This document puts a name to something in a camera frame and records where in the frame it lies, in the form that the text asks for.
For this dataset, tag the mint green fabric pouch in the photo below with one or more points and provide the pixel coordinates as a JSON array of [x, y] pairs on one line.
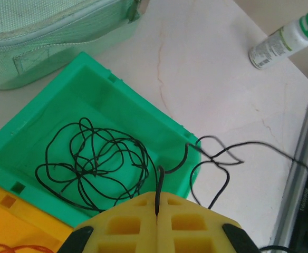
[[38, 31]]

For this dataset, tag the green plastic bin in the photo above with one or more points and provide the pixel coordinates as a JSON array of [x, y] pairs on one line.
[[64, 105]]

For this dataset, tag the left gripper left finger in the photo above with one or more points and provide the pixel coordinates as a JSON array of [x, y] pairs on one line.
[[122, 226]]

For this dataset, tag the orange plastic bin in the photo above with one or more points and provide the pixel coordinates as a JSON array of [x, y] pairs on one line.
[[17, 221]]

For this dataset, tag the white bottle green cap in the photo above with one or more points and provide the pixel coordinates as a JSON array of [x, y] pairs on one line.
[[283, 42]]

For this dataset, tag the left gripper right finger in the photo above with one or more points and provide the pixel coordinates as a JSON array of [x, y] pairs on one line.
[[191, 229]]

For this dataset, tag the aluminium side rail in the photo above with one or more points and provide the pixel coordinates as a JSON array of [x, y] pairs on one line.
[[288, 210]]

